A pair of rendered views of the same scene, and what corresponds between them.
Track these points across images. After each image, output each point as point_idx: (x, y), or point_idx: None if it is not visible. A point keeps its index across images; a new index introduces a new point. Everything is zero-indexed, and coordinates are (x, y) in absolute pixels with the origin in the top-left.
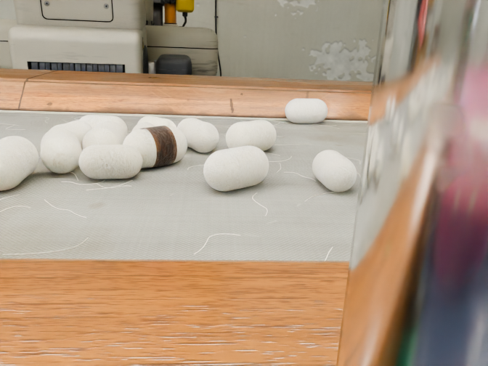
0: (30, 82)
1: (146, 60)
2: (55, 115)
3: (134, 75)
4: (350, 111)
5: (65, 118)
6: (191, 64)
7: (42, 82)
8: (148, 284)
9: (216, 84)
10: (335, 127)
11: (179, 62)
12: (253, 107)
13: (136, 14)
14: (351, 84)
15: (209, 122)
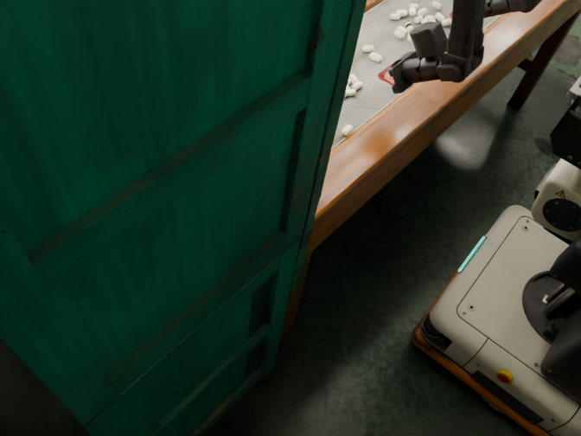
0: (412, 91)
1: (566, 208)
2: (394, 95)
3: (416, 118)
4: (341, 144)
5: (388, 95)
6: (577, 250)
7: (411, 92)
8: None
9: (379, 121)
10: (336, 134)
11: (578, 240)
12: (363, 126)
13: (573, 177)
14: (359, 158)
15: (363, 116)
